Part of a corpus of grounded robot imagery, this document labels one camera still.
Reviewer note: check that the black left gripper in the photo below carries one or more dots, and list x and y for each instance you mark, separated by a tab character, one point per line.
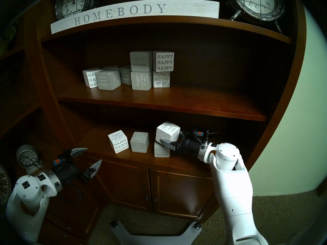
69	173

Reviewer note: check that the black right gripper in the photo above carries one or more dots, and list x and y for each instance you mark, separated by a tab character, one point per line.
191	145

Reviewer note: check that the white happy place print cube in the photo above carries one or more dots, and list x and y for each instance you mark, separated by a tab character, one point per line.
170	131

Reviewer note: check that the white HAPPY lettered cube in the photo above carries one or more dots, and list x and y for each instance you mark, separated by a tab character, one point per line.
118	143
89	78
163	62

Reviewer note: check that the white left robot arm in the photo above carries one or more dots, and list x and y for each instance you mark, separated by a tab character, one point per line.
28	188

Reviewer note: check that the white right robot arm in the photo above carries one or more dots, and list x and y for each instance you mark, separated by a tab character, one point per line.
230	183

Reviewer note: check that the grey life's a beach cube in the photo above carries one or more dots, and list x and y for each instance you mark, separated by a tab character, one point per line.
162	152

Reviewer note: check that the grey always choose happy cube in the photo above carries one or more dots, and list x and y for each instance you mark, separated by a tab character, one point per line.
107	80
139	143

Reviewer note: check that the brown wooden bookshelf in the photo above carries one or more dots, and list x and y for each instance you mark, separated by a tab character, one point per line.
178	100

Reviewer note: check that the wooden cabinet door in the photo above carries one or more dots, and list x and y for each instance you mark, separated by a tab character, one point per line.
178	193
127	185

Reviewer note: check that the brown wooden side shelf unit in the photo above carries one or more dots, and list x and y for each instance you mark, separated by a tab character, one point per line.
74	213

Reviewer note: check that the white cube with barcode sticker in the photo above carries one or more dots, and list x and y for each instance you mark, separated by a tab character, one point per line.
161	80

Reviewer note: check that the small grey alarm clock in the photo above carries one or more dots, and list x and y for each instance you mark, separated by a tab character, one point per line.
25	156

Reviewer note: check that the grey happy looks good cube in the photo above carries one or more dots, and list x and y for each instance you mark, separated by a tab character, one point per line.
141	81

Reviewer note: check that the black base knob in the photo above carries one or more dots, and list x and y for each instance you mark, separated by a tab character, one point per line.
113	223
196	225

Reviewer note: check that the grey small lettered cube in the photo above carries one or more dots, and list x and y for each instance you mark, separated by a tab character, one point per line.
125	74

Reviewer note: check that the grey let's escape cube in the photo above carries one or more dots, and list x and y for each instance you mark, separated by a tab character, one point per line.
140	61

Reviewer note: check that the large dark round clock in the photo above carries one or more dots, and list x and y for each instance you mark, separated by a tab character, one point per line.
3	185

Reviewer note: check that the plain white cube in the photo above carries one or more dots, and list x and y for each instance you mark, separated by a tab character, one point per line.
110	67

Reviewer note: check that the white HOMEBODY wooden sign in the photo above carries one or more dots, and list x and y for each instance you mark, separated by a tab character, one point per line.
127	11

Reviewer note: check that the green artificial plant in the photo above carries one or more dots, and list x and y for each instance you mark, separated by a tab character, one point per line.
10	34

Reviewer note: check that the ship wheel metal clock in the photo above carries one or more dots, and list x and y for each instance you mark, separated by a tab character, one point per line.
255	4

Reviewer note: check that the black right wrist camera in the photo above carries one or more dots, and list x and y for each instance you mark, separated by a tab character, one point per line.
194	132

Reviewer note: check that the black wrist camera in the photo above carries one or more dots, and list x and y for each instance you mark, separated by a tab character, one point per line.
194	132
63	159

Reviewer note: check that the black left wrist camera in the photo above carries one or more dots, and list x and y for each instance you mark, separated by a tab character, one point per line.
63	159

